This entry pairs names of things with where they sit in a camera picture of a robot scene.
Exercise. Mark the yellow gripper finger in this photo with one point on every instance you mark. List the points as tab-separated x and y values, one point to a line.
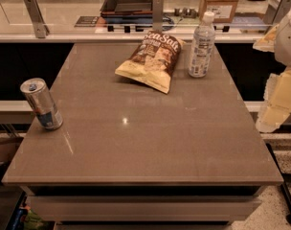
267	42
277	102

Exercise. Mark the clear plastic water bottle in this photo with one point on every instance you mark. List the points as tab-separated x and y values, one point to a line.
201	46

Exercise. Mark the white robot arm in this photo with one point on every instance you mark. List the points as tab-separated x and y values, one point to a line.
283	42

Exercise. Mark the silver blue redbull can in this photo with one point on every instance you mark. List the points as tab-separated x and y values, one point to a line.
42	103

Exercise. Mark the brown cardboard box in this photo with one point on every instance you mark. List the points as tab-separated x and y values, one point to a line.
224	10

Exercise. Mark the sea salt chips bag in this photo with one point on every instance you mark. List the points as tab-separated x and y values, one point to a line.
153	62

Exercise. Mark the dark open tray box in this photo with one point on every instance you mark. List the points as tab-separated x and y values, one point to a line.
126	7

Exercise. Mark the grey table drawer unit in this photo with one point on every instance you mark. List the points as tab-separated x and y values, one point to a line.
109	208

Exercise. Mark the blue green items below table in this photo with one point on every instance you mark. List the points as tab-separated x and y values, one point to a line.
24	218

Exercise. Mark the right metal glass bracket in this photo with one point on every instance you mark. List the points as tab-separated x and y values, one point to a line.
276	11

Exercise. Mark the metal glass bracket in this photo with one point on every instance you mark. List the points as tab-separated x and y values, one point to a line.
41	29
276	11
157	15

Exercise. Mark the middle metal glass bracket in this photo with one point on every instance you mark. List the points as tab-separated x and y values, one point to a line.
157	15

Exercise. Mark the left metal glass bracket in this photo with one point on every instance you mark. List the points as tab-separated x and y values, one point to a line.
41	29

